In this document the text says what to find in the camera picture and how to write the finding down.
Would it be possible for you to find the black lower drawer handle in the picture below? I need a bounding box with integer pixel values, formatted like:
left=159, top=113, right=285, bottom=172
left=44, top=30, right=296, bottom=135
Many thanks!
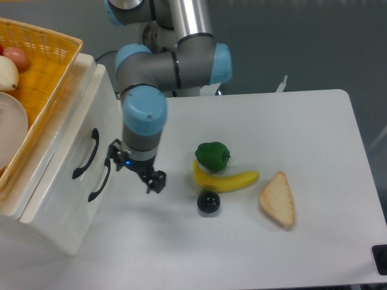
left=88, top=158, right=111, bottom=202

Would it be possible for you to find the white top drawer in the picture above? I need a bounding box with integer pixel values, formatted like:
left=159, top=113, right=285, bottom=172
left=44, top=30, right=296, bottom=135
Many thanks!
left=20, top=65, right=122, bottom=256

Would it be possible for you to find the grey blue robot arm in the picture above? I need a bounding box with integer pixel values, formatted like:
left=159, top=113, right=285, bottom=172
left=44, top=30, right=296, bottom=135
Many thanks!
left=104, top=1, right=232, bottom=193

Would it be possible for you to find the black cable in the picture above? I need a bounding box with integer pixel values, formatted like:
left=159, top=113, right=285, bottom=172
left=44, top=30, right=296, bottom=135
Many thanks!
left=94, top=50, right=119, bottom=61

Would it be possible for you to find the black corner device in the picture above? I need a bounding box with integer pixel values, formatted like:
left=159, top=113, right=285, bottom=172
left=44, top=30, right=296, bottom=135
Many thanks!
left=371, top=244, right=387, bottom=276

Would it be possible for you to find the yellow banana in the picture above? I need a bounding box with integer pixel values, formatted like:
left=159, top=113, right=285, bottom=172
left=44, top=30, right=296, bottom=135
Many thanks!
left=192, top=161, right=260, bottom=193

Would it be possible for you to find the black drawer handle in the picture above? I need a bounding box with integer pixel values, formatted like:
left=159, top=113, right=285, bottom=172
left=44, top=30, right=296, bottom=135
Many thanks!
left=72, top=127, right=100, bottom=179
left=88, top=158, right=111, bottom=202

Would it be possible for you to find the green bell pepper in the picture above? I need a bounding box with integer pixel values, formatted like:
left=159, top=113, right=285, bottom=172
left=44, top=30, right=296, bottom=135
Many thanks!
left=195, top=141, right=230, bottom=173

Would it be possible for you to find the white bowl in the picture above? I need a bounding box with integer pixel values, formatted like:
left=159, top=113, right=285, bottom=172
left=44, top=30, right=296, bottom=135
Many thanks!
left=1, top=92, right=28, bottom=170

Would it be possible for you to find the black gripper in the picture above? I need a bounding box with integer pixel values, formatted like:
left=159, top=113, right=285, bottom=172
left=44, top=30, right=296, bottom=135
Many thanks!
left=108, top=139, right=166, bottom=194

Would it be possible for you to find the white drawer cabinet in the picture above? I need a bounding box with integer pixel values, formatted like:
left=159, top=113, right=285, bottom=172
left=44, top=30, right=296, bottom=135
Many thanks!
left=0, top=53, right=125, bottom=257

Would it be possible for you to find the white pear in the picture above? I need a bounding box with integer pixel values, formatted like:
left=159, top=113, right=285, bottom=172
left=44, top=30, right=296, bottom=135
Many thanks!
left=0, top=56, right=19, bottom=91

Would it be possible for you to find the black top drawer handle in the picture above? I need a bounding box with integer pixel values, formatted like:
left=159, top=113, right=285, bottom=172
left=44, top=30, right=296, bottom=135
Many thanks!
left=72, top=127, right=100, bottom=179

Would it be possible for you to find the yellow wicker basket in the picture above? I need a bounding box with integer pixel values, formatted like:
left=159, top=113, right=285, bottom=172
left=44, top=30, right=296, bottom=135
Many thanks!
left=1, top=18, right=83, bottom=188

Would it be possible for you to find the bread slice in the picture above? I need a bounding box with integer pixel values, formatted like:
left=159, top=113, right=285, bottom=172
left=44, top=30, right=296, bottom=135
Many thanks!
left=258, top=171, right=296, bottom=228

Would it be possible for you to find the dark purple eggplant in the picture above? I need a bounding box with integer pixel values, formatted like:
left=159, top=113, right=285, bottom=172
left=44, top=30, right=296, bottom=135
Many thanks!
left=197, top=189, right=221, bottom=214

